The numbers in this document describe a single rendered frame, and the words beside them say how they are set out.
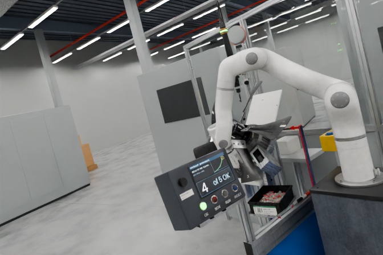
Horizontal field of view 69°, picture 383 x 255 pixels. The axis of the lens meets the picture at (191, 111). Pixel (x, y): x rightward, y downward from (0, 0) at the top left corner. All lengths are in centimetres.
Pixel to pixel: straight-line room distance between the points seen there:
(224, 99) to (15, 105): 1309
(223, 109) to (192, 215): 65
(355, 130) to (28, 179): 629
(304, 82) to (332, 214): 57
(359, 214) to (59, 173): 644
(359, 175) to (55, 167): 641
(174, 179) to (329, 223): 76
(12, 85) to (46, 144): 760
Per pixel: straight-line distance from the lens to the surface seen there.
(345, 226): 136
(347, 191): 130
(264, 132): 157
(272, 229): 129
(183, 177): 91
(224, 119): 138
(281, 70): 130
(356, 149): 131
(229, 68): 137
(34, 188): 686
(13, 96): 1419
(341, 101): 120
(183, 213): 90
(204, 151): 188
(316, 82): 132
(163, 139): 460
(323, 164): 238
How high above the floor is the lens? 146
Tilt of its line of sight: 3 degrees down
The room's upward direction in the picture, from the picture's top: 14 degrees counter-clockwise
